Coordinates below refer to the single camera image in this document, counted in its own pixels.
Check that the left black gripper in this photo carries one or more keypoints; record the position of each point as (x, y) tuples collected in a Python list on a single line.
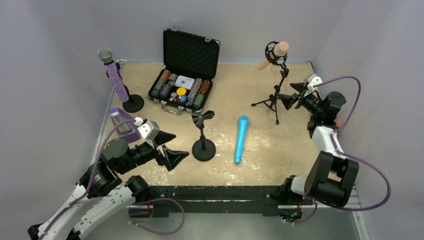
[(159, 151)]

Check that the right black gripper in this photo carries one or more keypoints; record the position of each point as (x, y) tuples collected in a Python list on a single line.
[(301, 99)]

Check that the black tripod shock-mount stand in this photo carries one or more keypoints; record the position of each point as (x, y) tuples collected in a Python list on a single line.
[(271, 102)]

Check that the pink microphone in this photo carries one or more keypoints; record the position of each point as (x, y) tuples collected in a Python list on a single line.
[(273, 52)]

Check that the black round-base clip stand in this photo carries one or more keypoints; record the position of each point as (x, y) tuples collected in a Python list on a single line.
[(134, 104)]

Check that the blue microphone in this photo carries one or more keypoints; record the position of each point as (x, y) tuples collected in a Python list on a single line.
[(243, 124)]

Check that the purple glitter microphone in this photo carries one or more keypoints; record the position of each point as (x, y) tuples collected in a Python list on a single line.
[(106, 56)]

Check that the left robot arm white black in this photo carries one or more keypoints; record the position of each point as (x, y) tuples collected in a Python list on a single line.
[(100, 192)]

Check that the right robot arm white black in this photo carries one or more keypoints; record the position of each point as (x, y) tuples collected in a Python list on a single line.
[(332, 176)]

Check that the purple metronome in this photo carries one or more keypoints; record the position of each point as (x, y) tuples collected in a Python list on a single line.
[(127, 131)]

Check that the yellow dealer chip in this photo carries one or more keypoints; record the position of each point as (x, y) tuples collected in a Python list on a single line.
[(181, 91)]

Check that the white card deck box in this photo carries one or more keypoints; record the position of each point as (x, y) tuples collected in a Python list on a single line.
[(184, 82)]

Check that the black poker chip case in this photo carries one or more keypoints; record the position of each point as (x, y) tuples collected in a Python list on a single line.
[(189, 55)]

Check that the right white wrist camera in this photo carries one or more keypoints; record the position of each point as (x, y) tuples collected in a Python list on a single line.
[(312, 81)]

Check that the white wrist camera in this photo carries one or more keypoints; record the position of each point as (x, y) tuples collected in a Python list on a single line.
[(312, 81), (147, 129)]

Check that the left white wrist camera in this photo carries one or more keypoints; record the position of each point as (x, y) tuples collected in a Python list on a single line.
[(147, 129)]

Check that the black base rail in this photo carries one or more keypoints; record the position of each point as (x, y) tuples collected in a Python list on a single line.
[(267, 200)]

